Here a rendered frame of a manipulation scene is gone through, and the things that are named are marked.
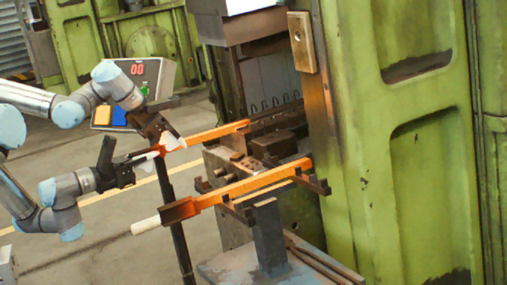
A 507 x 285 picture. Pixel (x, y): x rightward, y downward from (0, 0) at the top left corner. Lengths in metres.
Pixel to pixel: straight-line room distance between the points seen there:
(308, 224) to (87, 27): 5.07
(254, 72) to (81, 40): 4.66
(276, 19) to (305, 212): 0.61
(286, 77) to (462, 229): 0.82
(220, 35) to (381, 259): 0.82
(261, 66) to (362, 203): 0.71
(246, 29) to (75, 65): 4.98
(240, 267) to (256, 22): 0.74
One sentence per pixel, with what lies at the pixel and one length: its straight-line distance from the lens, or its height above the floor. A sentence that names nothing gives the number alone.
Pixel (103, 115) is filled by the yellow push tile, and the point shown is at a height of 1.01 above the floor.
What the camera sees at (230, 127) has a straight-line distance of 2.13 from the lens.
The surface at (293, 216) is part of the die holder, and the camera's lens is 2.08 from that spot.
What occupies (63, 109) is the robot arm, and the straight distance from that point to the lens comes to 1.85.
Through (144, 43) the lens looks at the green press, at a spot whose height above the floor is 0.62.
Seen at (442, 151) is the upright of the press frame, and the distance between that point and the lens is 2.12.
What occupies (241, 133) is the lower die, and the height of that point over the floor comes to 0.99.
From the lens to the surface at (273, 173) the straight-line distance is 1.68.
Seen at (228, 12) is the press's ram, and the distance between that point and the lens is 1.96.
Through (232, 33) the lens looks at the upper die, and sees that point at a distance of 2.02.
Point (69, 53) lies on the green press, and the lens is 6.85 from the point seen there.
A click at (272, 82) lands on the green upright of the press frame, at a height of 1.05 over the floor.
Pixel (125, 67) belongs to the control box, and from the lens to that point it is 2.60.
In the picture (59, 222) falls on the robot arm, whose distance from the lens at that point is 2.00.
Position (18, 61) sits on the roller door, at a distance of 9.97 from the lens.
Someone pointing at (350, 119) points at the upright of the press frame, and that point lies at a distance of 1.83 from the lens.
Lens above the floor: 1.62
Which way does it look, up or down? 19 degrees down
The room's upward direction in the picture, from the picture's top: 10 degrees counter-clockwise
